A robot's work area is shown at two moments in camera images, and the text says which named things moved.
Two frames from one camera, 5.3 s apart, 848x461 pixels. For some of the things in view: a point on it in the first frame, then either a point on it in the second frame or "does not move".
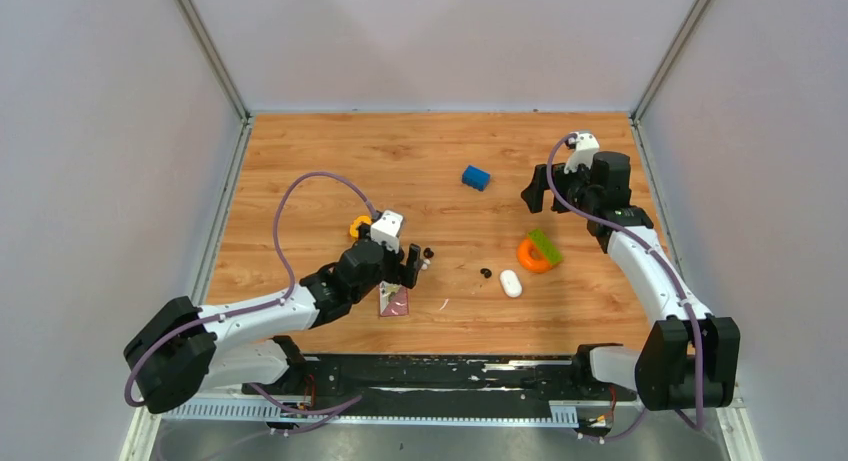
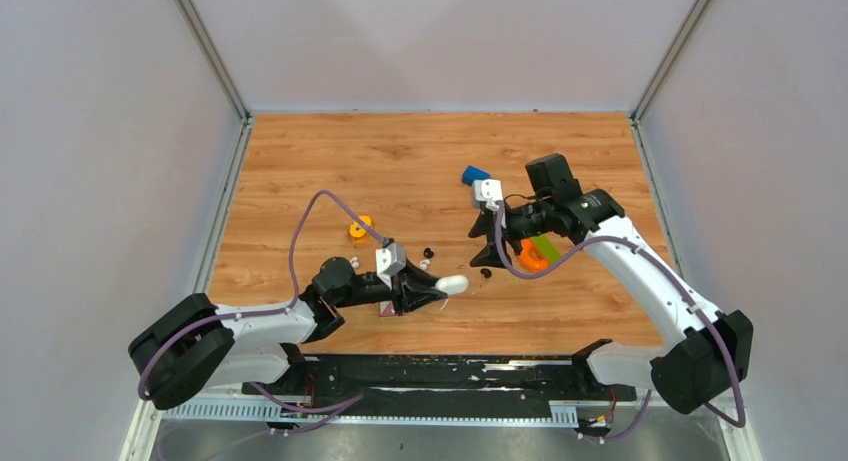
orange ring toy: [539, 265] does not move
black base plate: [440, 386] does not move
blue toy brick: [475, 178] does not move
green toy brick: [551, 253] does not move
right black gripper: [533, 193] → [484, 227]
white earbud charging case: [511, 283] → [455, 284]
